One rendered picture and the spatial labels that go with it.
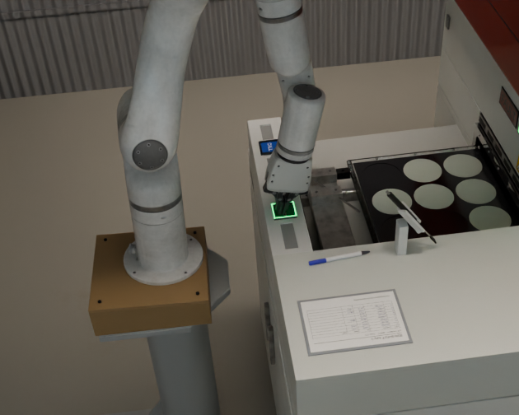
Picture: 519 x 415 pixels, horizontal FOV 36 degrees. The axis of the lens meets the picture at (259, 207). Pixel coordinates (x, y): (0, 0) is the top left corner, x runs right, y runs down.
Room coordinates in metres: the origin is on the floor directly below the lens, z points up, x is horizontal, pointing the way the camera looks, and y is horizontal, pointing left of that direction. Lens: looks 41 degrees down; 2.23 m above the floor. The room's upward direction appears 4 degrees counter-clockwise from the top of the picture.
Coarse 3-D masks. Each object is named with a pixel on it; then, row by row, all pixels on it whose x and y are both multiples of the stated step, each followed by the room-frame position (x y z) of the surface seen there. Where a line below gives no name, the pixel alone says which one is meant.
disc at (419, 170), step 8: (416, 160) 1.70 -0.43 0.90; (424, 160) 1.70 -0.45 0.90; (408, 168) 1.67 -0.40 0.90; (416, 168) 1.67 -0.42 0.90; (424, 168) 1.67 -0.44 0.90; (432, 168) 1.66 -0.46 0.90; (440, 168) 1.66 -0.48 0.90; (408, 176) 1.64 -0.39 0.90; (416, 176) 1.63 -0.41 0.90; (424, 176) 1.63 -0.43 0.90; (432, 176) 1.63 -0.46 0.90
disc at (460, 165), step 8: (448, 160) 1.69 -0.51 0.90; (456, 160) 1.69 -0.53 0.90; (464, 160) 1.69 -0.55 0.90; (472, 160) 1.69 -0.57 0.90; (448, 168) 1.66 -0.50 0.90; (456, 168) 1.66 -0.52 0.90; (464, 168) 1.65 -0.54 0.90; (472, 168) 1.65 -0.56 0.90; (480, 168) 1.65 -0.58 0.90; (464, 176) 1.62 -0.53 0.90
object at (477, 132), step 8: (480, 128) 1.76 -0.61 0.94; (480, 136) 1.74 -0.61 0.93; (472, 144) 1.79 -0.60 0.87; (480, 144) 1.77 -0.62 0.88; (488, 144) 1.69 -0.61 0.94; (488, 152) 1.68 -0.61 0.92; (496, 152) 1.65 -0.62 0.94; (496, 160) 1.62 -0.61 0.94; (496, 168) 1.62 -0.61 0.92; (504, 168) 1.59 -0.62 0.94; (496, 176) 1.64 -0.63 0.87; (504, 176) 1.56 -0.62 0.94; (512, 184) 1.52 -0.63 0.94; (504, 192) 1.58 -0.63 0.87; (512, 192) 1.50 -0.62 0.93; (512, 208) 1.51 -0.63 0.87
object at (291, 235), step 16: (256, 128) 1.82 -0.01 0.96; (272, 128) 1.81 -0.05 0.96; (256, 144) 1.74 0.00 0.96; (256, 160) 1.68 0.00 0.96; (256, 176) 1.63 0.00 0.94; (256, 192) 1.68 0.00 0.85; (272, 224) 1.42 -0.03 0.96; (288, 224) 1.42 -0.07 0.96; (304, 224) 1.41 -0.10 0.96; (272, 240) 1.36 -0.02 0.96; (288, 240) 1.37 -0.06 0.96; (304, 240) 1.36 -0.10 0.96; (272, 256) 1.32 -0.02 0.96; (272, 272) 1.34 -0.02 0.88
